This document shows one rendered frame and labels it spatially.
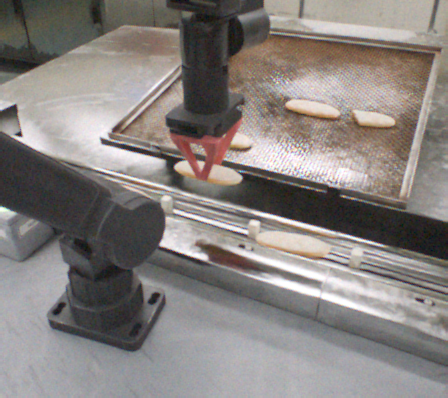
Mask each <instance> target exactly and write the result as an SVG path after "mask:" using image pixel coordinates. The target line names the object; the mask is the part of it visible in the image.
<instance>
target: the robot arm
mask: <svg viewBox="0 0 448 398"><path fill-rule="evenodd" d="M166 7H168V8H172V9H178V10H184V11H189V12H194V13H195V14H192V15H191V16H189V17H186V18H182V19H181V20H180V21H179V33H180V48H181V64H182V95H183V102H181V103H180V104H179V105H178V106H177V107H176V108H174V109H173V110H172V111H170V112H169V113H168V114H166V115H165V121H166V127H168V128H169V131H170V138H171V140H172V141H173V142H174V143H175V144H176V147H177V148H178V149H179V151H180V152H181V153H182V155H183V156H184V157H185V159H186V160H187V162H188V164H189V166H190V167H191V169H192V171H193V173H194V174H195V176H196V178H197V179H200V180H204V181H206V180H207V179H208V177H209V174H210V172H211V169H212V167H213V165H214V164H215V165H219V166H220V164H221V162H222V160H223V158H224V156H225V154H226V152H227V150H228V148H229V146H230V144H231V142H232V141H233V139H234V137H235V135H236V133H237V132H238V130H239V128H240V126H241V124H242V122H243V112H242V111H238V108H237V107H238V106H239V105H245V95H244V94H241V93H235V92H229V56H234V55H237V54H239V53H241V52H243V51H246V50H248V49H250V48H252V47H254V46H256V45H259V44H261V43H263V42H264V41H265V40H266V39H267V37H268V36H269V33H270V19H269V16H268V13H267V11H266V10H265V8H264V0H166ZM225 134H226V135H225ZM224 135H225V138H224V137H223V136H224ZM188 142H190V143H195V144H199V145H202V148H204V150H205V153H206V158H205V163H204V166H203V169H202V170H201V169H200V167H199V165H198V163H197V161H196V158H195V156H194V154H193V152H192V150H191V147H190V145H189V143H188ZM0 207H3V208H5V209H7V210H10V211H13V212H16V213H18V214H21V215H24V216H27V217H29V218H32V219H35V220H38V221H39V222H42V223H44V224H46V225H49V226H51V227H53V228H55V229H57V230H59V231H61V232H64V233H65V236H64V237H63V238H61V239H59V240H58V241H59V245H60V249H61V253H62V257H63V261H64V262H66V263H67V264H69V265H70V266H69V270H68V271H67V274H68V279H69V283H68V284H67V285H66V286H65V288H66V291H65V292H64V293H63V294H62V295H61V296H60V297H59V298H58V299H57V301H56V302H55V303H54V304H53V305H52V308H51V309H50V310H49V312H48V313H47V318H48V322H49V325H50V328H53V329H57V330H60V331H63V332H67V333H70V334H74V335H77V336H81V337H84V338H87V339H91V340H94V341H97V342H100V343H104V344H107V345H110V346H114V347H117V348H121V349H124V350H128V351H137V350H139V349H140V348H141V346H142V344H143V342H144V341H145V339H146V337H147V335H148V334H149V332H150V330H151V328H152V326H153V325H154V323H155V321H156V319H157V318H158V316H159V315H160V313H161V311H162V310H163V308H164V306H165V304H166V298H165V291H164V290H163V289H162V288H158V287H154V286H150V285H146V284H142V283H141V280H139V277H138V273H137V271H136V270H135V269H134V268H137V267H139V266H141V265H142V264H144V263H145V262H146V261H147V260H149V259H150V257H151V256H152V255H153V254H154V253H155V251H156V250H157V248H158V247H159V245H160V243H161V241H162V239H163V236H164V233H165V229H166V214H165V211H164V209H163V208H162V207H161V206H160V205H159V204H157V203H156V202H155V201H154V200H153V199H151V198H149V197H147V196H145V195H143V194H141V193H139V192H136V191H131V190H129V189H127V188H125V187H123V186H121V185H119V184H117V183H115V182H114V181H112V180H110V179H108V178H106V177H104V176H102V175H100V174H98V173H96V172H93V171H80V172H77V171H75V170H73V169H71V168H70V167H68V166H67V165H66V164H65V163H61V162H59V160H55V159H53V158H52V157H50V156H48V155H46V154H44V153H40V152H38V151H36V149H34V148H32V147H30V146H28V145H26V144H24V143H22V142H21V141H19V140H17V139H15V138H13V137H11V136H9V135H7V133H5V132H3V131H1V130H0Z"/></svg>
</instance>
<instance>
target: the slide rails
mask: <svg viewBox="0 0 448 398"><path fill-rule="evenodd" d="M114 182H115V181H114ZM115 183H117V184H119V185H122V186H127V187H130V188H133V189H136V190H138V191H141V192H143V193H145V194H146V195H147V196H149V198H151V199H153V200H154V201H155V202H156V203H157V204H159V205H161V199H162V198H163V197H164V196H165V195H161V194H158V193H154V192H151V191H147V190H144V189H140V188H136V187H133V186H129V185H126V184H122V183H119V182H115ZM161 206H162V205H161ZM173 209H175V210H177V211H181V212H184V213H188V214H191V215H194V216H198V217H205V218H208V219H212V220H215V221H218V222H222V223H225V224H229V225H232V226H236V227H239V228H242V229H246V230H249V223H250V221H251V220H252V219H249V218H246V217H238V216H235V215H231V214H228V213H224V212H221V211H217V210H214V209H210V208H206V207H203V206H199V205H196V204H192V203H189V202H185V201H182V200H178V199H175V198H173ZM165 214H166V216H168V217H171V218H175V219H177V220H180V221H184V222H187V223H190V224H194V225H197V226H200V227H204V228H207V229H210V230H214V231H217V232H220V233H223V234H227V235H230V236H233V237H237V238H240V239H243V240H247V241H250V242H253V243H256V244H258V243H257V242H256V239H254V238H251V237H248V236H244V235H241V234H238V233H234V232H231V231H227V230H224V229H221V228H217V227H214V226H211V225H207V224H204V223H201V222H197V221H194V220H190V219H187V218H184V217H180V216H177V215H171V214H168V213H165ZM266 231H282V232H287V233H294V234H300V235H305V234H301V233H298V232H294V231H291V230H287V229H284V228H280V227H277V226H273V225H269V224H266V223H262V222H260V224H259V233H261V232H266ZM313 238H316V237H313ZM316 239H319V238H316ZM319 240H320V241H322V242H324V243H326V244H327V245H328V246H329V247H330V252H329V253H328V254H330V255H333V256H336V257H340V258H343V259H347V260H350V258H351V253H352V251H353V249H354V248H350V247H347V246H343V245H340V244H336V243H332V242H329V241H325V240H322V239H319ZM296 256H299V255H296ZM299 257H302V258H306V259H309V260H312V261H316V262H318V263H321V264H325V265H331V266H335V267H338V268H341V269H344V270H348V271H351V272H354V273H358V274H360V275H363V276H367V277H370V278H373V279H377V280H380V281H383V282H387V283H390V284H393V285H396V286H399V287H402V288H406V289H409V290H410V289H412V290H416V291H419V292H422V293H425V294H428V295H431V296H435V297H438V298H441V299H445V300H448V295H445V294H441V293H438V292H434V291H431V290H428V289H425V288H422V287H415V286H412V285H409V284H405V283H402V282H398V281H395V280H393V279H389V278H386V277H383V276H379V275H376V274H373V273H369V272H366V271H362V270H360V269H357V268H353V267H350V266H347V265H343V264H340V263H333V262H330V261H326V260H323V259H320V258H316V257H307V256H299ZM361 263H363V264H366V265H370V266H373V267H377V268H380V269H383V270H387V271H390V272H394V273H397V274H400V275H403V276H406V277H410V278H413V279H417V280H420V281H424V282H427V283H429V284H436V285H440V286H443V287H447V288H448V275H447V274H443V273H440V272H436V271H432V270H429V269H426V268H423V267H419V266H416V265H412V264H409V263H405V262H401V261H399V260H395V259H392V258H388V257H385V256H381V255H374V254H370V253H367V252H364V251H363V257H362V261H361Z"/></svg>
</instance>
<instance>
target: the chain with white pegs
mask: <svg viewBox="0 0 448 398"><path fill-rule="evenodd" d="M161 205H162V208H163V209H164V211H165V213H168V214H171V215H177V216H180V217H184V218H187V219H190V220H194V221H197V222H201V223H204V224H207V225H211V226H214V227H217V228H221V229H224V230H227V231H231V232H234V233H238V234H241V235H244V236H248V237H251V238H254V239H256V235H257V234H258V233H259V224H260V222H259V221H257V220H254V219H252V220H251V221H250V223H249V232H248V234H246V233H242V232H239V231H238V232H237V231H236V230H232V229H229V228H226V227H220V226H219V225H215V224H212V223H209V222H204V221H202V220H198V219H195V218H192V217H191V218H189V217H188V216H181V215H178V214H175V213H173V198H172V197H170V196H166V195H165V196H164V197H163V198H162V199H161ZM362 257H363V251H362V250H359V249H355V248H354V249H353V251H352V253H351V258H350V262H349V263H346V262H344V263H343V262H339V261H335V260H332V259H329V258H323V257H316V258H320V259H323V260H326V261H330V262H333V263H340V264H343V265H347V266H350V267H353V268H357V269H360V270H362V271H366V272H369V273H373V274H376V275H379V276H383V277H386V278H389V279H393V280H395V281H398V282H402V283H405V284H409V285H412V286H415V287H422V288H425V289H428V290H431V291H434V292H438V293H441V294H445V295H448V293H445V292H444V291H441V290H437V289H434V288H431V287H427V286H421V285H418V284H415V283H411V282H408V281H405V280H404V281H402V280H401V279H398V278H395V277H392V276H389V275H385V274H384V275H383V274H381V273H378V272H375V271H372V270H368V269H365V268H363V269H362V268H361V267H360V266H361V261H362Z"/></svg>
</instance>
